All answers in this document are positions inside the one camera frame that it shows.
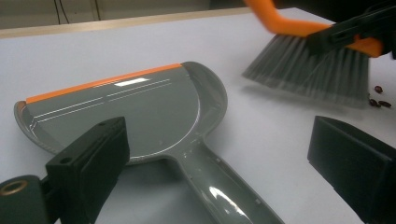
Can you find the wooden table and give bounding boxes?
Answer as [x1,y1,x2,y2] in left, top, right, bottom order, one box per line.
[0,7,251,40]

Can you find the grey dustpan with orange lip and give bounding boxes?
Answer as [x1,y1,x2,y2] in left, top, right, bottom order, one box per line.
[13,61,286,224]

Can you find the red beans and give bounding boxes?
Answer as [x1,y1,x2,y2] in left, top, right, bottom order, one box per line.
[368,85,393,109]

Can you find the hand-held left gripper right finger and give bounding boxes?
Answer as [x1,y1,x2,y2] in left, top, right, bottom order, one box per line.
[307,115,396,224]

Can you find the white board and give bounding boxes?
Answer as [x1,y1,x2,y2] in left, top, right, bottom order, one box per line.
[0,7,396,224]

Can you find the black hanging cable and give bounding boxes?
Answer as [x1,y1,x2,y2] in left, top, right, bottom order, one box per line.
[53,0,71,24]

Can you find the orange brush with grey bristles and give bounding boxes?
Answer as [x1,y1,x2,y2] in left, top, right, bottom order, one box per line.
[242,0,385,108]

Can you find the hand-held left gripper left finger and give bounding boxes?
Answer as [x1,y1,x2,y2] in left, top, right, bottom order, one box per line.
[46,116,131,224]

